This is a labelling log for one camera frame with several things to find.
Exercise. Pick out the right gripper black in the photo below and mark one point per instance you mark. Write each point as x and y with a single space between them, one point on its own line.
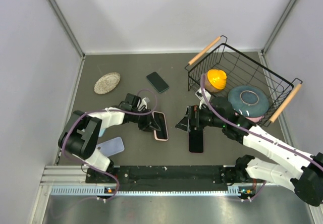
193 113

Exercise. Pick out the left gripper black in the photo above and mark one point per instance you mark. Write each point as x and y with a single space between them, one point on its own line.
149 119

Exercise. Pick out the pink phone case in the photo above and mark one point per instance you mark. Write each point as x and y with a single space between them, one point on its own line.
160 138

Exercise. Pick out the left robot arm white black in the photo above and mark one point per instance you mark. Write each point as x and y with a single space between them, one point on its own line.
82 131

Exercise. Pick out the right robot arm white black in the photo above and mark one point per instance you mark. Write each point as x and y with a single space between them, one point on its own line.
292 169

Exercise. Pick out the lavender phone case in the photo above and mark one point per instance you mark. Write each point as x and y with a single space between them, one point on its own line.
111 147

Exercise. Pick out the light blue phone case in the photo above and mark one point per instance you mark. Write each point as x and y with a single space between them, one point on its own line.
101 133

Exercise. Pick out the purple edged black smartphone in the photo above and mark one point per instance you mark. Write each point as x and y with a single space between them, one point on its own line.
196 141

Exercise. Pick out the green smartphone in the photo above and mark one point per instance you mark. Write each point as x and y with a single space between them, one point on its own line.
157 82

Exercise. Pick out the orange yellow cupcake toy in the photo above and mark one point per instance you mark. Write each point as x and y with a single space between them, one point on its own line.
215 80

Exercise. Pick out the speckled beige plate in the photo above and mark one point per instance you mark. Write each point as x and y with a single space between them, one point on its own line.
107 83

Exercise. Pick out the blue ceramic bowl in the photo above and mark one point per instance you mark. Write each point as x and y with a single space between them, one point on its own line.
248 101

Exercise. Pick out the pink bowl under blue bowl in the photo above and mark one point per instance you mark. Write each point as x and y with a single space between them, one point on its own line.
255 119

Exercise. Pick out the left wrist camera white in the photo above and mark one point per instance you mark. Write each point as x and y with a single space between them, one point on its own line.
143 104

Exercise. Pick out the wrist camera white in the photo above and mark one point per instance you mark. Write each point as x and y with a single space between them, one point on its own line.
199 95
143 104

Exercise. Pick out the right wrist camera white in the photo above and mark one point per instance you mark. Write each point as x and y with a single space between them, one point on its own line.
199 95

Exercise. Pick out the black wire basket wooden handles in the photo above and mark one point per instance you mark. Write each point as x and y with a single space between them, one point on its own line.
241 69

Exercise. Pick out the white slotted cable duct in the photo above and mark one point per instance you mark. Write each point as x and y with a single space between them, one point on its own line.
108 191

